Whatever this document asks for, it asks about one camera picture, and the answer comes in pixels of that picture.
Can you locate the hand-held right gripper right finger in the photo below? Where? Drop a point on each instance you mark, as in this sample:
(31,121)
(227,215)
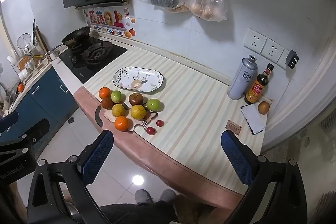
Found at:
(236,159)

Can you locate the dish rack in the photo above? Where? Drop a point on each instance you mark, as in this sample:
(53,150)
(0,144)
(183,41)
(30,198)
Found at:
(29,62)

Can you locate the cat-shaped board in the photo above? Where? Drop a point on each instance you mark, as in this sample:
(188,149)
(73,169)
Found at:
(108,116)

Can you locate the grey metal can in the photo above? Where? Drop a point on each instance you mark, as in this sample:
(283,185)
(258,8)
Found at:
(241,79)

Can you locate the green apple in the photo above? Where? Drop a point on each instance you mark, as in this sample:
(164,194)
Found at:
(116,96)
(153,104)

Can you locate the grey slipper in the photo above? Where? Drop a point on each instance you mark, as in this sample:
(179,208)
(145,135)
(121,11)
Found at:
(168,195)
(143,196)

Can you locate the floral oval plate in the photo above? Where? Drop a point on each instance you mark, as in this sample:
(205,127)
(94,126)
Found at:
(147,77)

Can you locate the blue kitchen cabinet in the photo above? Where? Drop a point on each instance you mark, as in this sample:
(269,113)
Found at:
(47,98)

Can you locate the brown apple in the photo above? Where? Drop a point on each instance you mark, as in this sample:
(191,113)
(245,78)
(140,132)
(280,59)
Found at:
(135,98)

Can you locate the small orange by sink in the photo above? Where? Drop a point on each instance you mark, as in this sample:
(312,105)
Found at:
(20,87)

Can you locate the yellow citrus fruit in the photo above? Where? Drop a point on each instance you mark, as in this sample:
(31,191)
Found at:
(138,111)
(118,110)

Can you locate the black frying pan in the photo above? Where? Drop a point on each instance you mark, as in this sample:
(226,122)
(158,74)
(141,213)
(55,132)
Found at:
(76,36)

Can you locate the brown kiwi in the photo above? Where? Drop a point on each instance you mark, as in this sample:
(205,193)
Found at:
(263,107)

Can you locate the person's dark trousers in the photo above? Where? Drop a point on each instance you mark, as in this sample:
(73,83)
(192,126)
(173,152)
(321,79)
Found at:
(136,213)

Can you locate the small brown card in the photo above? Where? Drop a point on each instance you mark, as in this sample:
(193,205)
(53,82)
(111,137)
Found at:
(234,126)

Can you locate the dark sauce bottle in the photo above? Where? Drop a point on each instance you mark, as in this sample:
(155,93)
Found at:
(256,90)

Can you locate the white wall socket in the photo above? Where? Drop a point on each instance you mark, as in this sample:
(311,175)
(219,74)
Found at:
(253,41)
(273,50)

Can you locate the dark red fruit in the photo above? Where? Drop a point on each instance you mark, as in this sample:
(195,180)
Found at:
(107,102)

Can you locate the white notebook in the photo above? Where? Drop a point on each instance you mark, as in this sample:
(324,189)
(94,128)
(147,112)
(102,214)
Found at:
(253,119)

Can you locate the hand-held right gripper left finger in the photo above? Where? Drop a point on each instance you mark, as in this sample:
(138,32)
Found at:
(96,159)

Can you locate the colourful wall sticker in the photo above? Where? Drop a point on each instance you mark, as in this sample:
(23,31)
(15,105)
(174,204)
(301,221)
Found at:
(105,19)

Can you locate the metal strainer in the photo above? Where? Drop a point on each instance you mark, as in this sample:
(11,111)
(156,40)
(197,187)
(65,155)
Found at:
(24,39)

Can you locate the black gas stove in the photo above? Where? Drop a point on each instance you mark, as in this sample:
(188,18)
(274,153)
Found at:
(110,52)

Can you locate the small red cherry tomato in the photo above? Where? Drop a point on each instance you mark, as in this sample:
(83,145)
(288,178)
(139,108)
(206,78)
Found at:
(159,123)
(150,130)

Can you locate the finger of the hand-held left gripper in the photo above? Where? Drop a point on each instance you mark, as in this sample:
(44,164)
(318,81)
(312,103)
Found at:
(9,120)
(36,129)

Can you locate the black plug charger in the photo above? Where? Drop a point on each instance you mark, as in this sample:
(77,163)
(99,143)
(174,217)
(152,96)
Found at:
(292,59)

